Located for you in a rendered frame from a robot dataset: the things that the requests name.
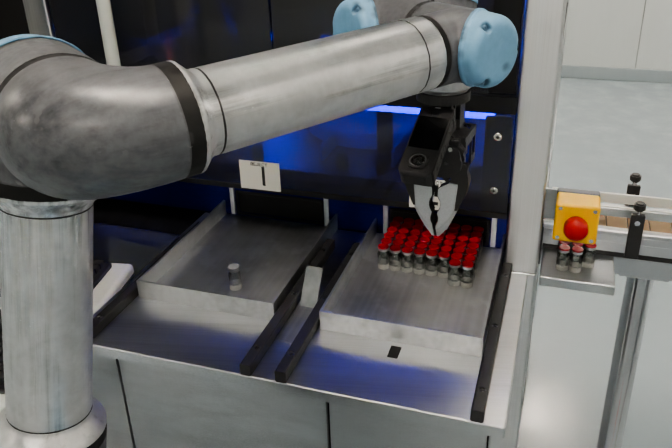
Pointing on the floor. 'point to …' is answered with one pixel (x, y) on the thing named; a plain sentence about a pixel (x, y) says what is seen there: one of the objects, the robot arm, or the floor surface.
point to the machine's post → (534, 142)
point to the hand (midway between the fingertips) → (434, 229)
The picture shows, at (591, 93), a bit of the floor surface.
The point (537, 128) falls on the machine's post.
